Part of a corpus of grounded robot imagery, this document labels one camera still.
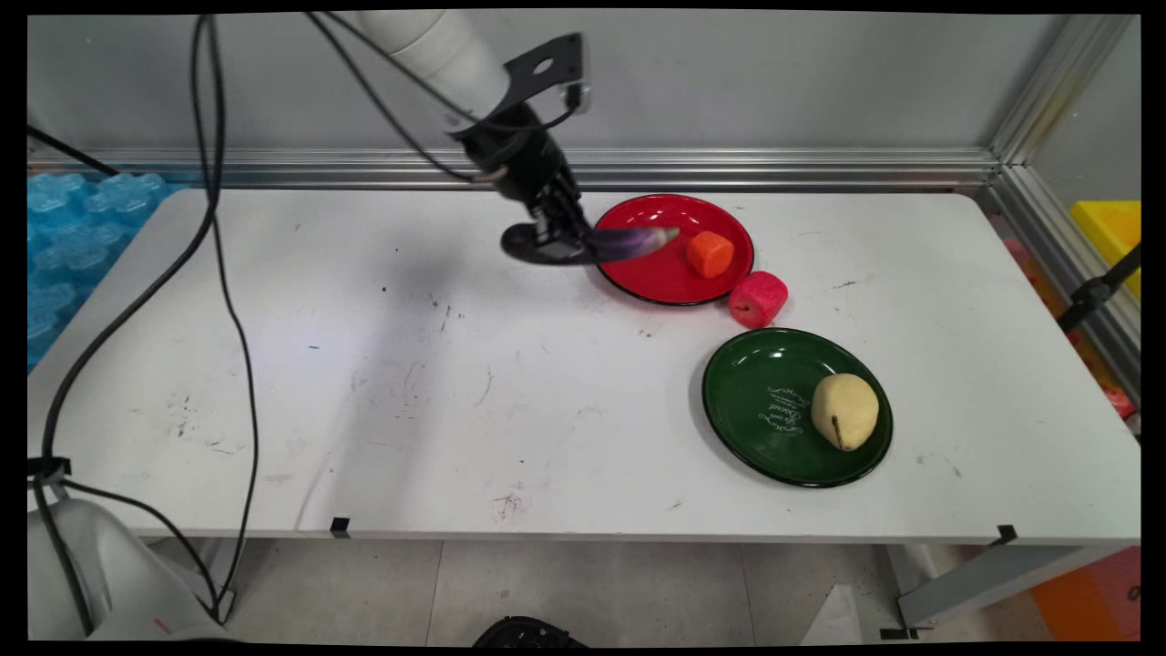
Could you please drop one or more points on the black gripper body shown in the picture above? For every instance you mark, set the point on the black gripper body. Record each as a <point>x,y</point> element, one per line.
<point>524,159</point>

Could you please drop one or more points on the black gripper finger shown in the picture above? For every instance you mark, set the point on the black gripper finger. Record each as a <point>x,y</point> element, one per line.
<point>576,228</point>
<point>549,228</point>

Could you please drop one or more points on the purple toy eggplant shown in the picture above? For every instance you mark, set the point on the purple toy eggplant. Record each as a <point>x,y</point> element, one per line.
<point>633,241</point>

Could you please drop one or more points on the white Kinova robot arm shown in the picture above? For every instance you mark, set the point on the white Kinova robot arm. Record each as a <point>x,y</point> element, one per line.
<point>437,50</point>

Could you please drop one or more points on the red round plate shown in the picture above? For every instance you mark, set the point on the red round plate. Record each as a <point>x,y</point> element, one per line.
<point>669,278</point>

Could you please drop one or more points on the orange toy carrot piece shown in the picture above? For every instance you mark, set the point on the orange toy carrot piece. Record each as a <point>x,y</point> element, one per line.
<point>710,254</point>

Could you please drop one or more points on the red toy apple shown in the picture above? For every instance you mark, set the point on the red toy apple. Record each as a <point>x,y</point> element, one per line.
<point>757,299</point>

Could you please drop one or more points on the green round plate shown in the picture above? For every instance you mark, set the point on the green round plate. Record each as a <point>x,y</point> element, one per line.
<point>774,410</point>

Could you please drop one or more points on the yellow toy pear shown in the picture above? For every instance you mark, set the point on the yellow toy pear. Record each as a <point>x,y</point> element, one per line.
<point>845,411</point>

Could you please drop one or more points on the small black table clip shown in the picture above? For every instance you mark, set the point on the small black table clip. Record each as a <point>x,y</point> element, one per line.
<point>340,526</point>
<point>1006,534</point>

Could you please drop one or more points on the black round floor object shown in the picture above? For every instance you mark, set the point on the black round floor object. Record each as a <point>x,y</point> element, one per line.
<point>528,632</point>

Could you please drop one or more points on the blue bubble foam sheet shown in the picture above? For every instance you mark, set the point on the blue bubble foam sheet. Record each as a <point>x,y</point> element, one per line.
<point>68,237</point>

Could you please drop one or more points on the black stand clamp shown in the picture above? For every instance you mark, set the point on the black stand clamp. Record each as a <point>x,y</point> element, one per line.
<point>1093,292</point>

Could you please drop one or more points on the yellow plastic box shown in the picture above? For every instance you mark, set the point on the yellow plastic box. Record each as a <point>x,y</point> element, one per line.
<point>1113,232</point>

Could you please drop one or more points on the white table leg with foot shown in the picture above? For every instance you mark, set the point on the white table leg with foot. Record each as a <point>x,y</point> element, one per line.
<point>984,583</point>

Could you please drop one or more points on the orange box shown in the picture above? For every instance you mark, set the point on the orange box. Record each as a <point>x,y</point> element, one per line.
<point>1089,597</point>

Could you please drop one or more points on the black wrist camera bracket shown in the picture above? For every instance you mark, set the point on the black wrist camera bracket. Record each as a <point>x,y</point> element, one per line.
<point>565,59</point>

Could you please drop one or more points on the horizontal aluminium frame rail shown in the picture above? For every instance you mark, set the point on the horizontal aluminium frame rail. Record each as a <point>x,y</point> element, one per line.
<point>774,169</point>

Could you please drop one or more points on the slanted aluminium frame rail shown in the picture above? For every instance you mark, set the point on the slanted aluminium frame rail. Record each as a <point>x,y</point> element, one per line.
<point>1061,255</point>

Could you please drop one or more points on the upright aluminium frame post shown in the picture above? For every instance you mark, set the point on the upright aluminium frame post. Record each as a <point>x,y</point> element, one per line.
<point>1048,91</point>

